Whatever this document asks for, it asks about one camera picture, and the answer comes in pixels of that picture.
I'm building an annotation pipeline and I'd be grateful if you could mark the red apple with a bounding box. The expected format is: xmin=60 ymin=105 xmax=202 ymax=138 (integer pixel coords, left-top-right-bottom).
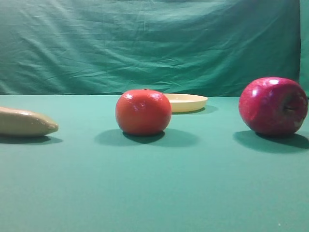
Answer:
xmin=239 ymin=77 xmax=309 ymax=136

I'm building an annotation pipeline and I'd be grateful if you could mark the yellow plate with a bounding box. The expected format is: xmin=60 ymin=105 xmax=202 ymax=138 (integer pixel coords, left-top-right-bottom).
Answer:
xmin=164 ymin=93 xmax=208 ymax=113

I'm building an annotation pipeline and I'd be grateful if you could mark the orange tangerine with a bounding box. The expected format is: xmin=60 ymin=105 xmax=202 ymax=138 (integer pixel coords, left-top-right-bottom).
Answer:
xmin=115 ymin=89 xmax=172 ymax=136

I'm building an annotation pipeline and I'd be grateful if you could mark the green backdrop cloth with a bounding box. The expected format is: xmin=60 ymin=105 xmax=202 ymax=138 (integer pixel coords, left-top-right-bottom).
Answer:
xmin=0 ymin=0 xmax=309 ymax=96

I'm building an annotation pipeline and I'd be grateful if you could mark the yellow banana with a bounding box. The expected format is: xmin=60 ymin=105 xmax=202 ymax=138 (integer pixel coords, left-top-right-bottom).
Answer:
xmin=0 ymin=107 xmax=59 ymax=137

